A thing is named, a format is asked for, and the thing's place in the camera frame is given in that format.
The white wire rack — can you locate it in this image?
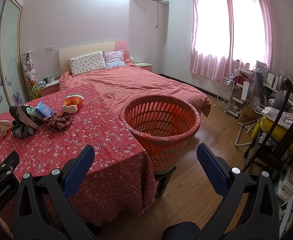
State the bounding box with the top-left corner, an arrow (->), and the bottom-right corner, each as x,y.
213,77 -> 234,113

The dark wooden chair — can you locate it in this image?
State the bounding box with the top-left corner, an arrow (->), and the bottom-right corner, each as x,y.
243,78 -> 293,173

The cardboard box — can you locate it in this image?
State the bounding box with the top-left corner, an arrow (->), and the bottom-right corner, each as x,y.
238,106 -> 260,124

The dark red cloth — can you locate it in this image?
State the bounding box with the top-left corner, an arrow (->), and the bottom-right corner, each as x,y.
44,112 -> 73,132

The pink striped pillow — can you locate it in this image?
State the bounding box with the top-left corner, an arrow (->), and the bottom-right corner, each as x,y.
103,49 -> 125,69

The right pink nightstand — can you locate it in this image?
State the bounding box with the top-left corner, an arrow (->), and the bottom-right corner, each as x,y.
135,62 -> 152,72

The mint green cloth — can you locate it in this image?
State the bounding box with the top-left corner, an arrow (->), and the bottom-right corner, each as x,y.
26,106 -> 38,118

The red floral tablecloth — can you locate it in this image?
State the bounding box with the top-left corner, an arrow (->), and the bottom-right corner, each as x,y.
0,85 -> 156,225

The beige pink headboard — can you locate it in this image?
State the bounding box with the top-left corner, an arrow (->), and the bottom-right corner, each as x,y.
59,41 -> 130,74

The pink nightstand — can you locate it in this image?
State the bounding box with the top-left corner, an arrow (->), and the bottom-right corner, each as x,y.
135,62 -> 152,72
40,80 -> 59,96

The orange plastic laundry basket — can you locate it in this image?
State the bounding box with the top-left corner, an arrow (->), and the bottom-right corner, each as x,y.
120,94 -> 200,174

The bed with salmon duvet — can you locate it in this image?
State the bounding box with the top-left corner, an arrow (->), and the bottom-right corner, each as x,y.
59,63 -> 211,117

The blue tissue pack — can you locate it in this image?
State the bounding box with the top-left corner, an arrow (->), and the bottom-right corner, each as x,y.
35,102 -> 54,118

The dark floral cloth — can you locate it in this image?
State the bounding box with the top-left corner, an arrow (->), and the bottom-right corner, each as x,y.
9,105 -> 43,138

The cluttered desk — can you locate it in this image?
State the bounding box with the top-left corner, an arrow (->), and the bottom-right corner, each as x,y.
234,61 -> 293,113

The green yellow plush toy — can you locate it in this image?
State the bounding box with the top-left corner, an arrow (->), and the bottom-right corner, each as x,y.
31,84 -> 41,99

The red instant noodle cup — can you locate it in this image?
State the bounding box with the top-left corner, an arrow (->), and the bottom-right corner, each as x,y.
63,93 -> 85,114

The left pink nightstand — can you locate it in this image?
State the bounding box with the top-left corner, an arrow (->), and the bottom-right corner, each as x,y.
40,80 -> 59,96

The floral white pillow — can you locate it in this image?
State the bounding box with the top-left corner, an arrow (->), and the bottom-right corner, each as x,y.
69,51 -> 106,76

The pink window curtain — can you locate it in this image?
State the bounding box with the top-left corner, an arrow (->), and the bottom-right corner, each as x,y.
190,0 -> 273,82

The sliding wardrobe with flowers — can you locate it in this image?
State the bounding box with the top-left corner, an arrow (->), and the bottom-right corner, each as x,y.
0,0 -> 29,114

